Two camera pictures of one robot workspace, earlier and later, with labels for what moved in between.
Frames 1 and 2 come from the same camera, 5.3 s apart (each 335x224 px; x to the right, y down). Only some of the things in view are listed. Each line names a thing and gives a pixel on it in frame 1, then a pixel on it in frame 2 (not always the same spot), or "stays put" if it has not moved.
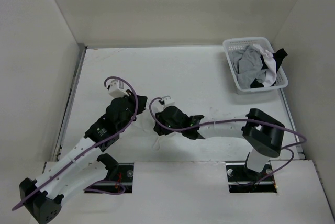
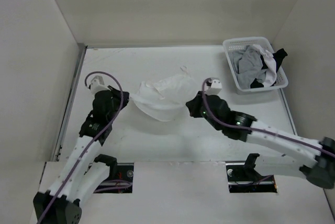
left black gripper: x=142 y=100 -> x=115 y=93
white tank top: x=140 y=142 -> x=167 y=97
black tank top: x=278 y=57 stays put
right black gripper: x=159 y=118 -> x=194 y=104
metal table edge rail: x=80 y=52 stays put
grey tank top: x=247 y=64 stays put
